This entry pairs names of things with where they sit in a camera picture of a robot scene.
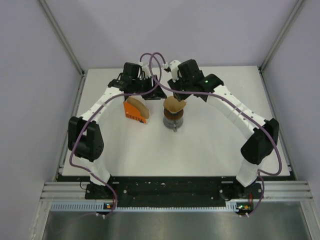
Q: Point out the aluminium frame post left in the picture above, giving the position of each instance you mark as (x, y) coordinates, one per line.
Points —
(60, 35)

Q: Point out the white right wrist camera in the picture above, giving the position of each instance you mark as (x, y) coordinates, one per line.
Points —
(172, 68)

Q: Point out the aluminium frame post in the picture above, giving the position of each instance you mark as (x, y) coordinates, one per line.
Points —
(60, 35)
(299, 5)

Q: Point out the aluminium frame post right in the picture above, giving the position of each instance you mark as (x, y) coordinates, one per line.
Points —
(299, 5)

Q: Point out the single brown paper filter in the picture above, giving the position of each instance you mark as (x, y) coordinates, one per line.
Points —
(173, 105)

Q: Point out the orange coffee filter box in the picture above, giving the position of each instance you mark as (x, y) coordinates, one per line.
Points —
(133, 114)

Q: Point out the aluminium front rail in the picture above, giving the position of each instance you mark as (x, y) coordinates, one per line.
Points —
(275, 191)

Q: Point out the grey slotted cable duct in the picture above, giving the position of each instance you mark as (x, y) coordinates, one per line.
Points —
(64, 206)

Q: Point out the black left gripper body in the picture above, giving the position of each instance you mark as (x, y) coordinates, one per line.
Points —
(139, 84)

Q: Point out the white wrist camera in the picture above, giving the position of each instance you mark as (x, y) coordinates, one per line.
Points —
(172, 68)
(144, 71)

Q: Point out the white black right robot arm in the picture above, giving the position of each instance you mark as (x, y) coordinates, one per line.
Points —
(261, 134)

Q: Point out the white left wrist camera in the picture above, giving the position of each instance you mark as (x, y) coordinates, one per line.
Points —
(144, 71)

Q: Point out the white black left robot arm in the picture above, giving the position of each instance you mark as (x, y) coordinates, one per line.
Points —
(85, 138)

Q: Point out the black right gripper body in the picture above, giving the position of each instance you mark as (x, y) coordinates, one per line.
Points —
(180, 84)

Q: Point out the grey glass coffee server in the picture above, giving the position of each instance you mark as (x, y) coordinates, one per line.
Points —
(173, 124)

